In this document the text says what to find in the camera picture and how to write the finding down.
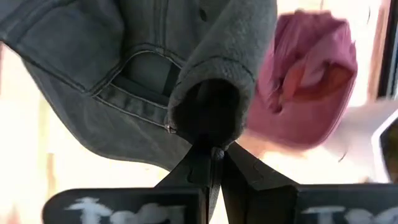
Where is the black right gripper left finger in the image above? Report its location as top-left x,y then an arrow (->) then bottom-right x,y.
42,141 -> 223,224

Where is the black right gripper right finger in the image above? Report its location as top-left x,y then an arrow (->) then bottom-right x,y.
220,142 -> 398,224

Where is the maroon pink baseball cap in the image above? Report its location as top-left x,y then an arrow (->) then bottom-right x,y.
244,9 -> 359,151

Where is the dark grey-green baseball cap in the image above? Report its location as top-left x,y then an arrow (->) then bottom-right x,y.
0,0 -> 279,172

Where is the white hexagonal plant pot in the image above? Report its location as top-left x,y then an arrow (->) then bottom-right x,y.
371,108 -> 398,185

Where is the black aluminium table frame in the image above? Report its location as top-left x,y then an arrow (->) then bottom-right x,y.
377,0 -> 398,101

